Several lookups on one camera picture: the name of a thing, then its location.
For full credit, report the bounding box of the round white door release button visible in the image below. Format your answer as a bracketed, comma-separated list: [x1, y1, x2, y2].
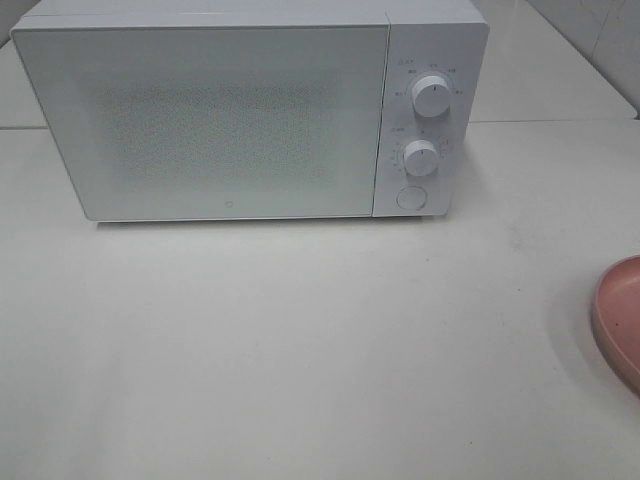
[396, 186, 428, 211]

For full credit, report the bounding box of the white microwave door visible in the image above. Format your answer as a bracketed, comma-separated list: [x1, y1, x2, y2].
[15, 26, 387, 222]

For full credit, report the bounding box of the pink round plate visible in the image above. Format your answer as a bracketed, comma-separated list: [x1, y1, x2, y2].
[591, 255, 639, 396]

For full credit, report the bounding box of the lower white timer knob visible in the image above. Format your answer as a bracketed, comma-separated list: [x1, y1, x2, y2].
[402, 140, 439, 177]

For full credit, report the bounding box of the upper white power knob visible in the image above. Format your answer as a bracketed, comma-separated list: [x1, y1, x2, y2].
[410, 72, 452, 118]

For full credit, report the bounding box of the white microwave oven body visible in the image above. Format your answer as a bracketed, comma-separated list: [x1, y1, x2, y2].
[11, 1, 489, 218]

